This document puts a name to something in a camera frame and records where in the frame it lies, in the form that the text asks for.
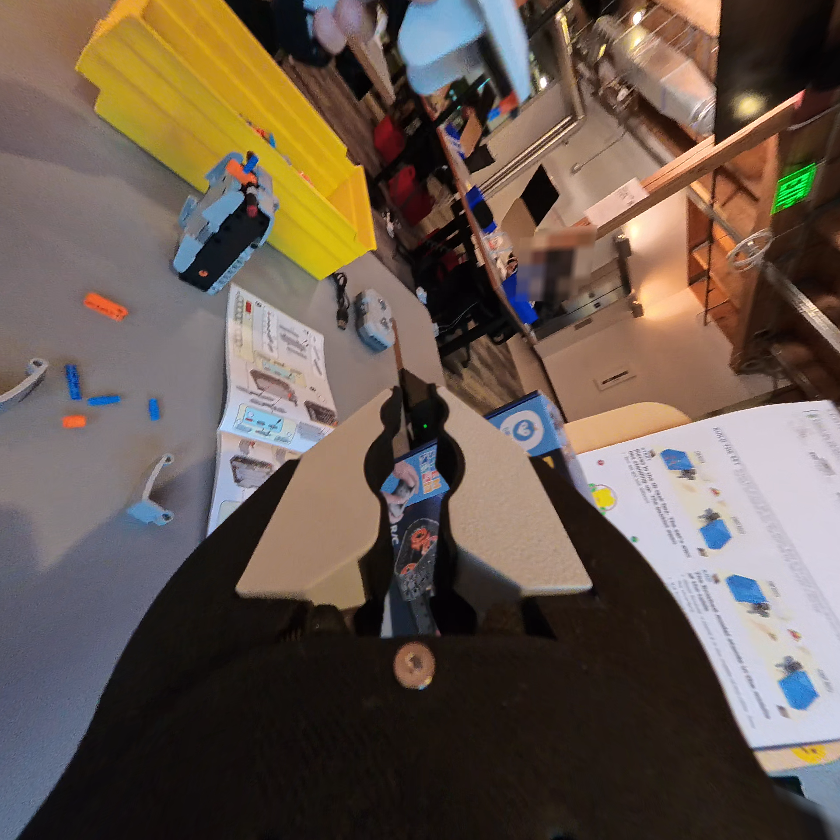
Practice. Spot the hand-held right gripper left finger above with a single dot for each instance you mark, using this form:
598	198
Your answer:
308	518

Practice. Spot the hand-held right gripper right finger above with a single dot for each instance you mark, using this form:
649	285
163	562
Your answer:
518	518

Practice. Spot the grey desk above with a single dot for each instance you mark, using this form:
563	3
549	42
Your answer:
98	590

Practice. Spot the blue robot kit box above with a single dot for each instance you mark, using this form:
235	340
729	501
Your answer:
525	426

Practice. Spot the wooden sheet stand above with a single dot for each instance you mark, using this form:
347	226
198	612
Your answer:
623	423

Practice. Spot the building instruction booklet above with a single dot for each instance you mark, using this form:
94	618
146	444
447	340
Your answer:
275	367

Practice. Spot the grey curved toy piece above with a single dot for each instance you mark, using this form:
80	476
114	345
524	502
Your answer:
26	384
154	482

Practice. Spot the white instruction sheet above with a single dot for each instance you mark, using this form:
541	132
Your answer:
722	590

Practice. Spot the orange toy pin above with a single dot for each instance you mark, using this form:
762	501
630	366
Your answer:
74	421

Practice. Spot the orange toy beam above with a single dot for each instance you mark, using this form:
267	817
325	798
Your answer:
105	306

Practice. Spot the grey black toy robot assembly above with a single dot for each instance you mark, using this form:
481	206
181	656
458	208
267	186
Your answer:
223	236

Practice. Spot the wooden pillar with paper sign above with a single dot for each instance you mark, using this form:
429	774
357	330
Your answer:
715	154

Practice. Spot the green exit sign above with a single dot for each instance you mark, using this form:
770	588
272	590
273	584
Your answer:
793	188

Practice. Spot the yellow plastic bin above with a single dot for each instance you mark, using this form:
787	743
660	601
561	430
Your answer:
216	98

